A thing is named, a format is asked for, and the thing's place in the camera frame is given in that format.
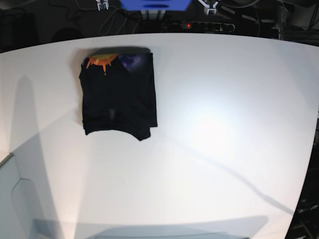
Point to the black T-shirt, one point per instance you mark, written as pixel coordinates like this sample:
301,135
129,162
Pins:
118,86

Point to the black power strip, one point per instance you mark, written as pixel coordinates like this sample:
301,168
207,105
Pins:
202,26

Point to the blue box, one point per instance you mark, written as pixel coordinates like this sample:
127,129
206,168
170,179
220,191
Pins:
174,5

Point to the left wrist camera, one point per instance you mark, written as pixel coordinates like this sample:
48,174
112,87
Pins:
210,6

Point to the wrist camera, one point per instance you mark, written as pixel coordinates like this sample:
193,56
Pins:
210,6
102,5

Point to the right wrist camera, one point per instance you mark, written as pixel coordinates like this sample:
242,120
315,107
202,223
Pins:
102,5

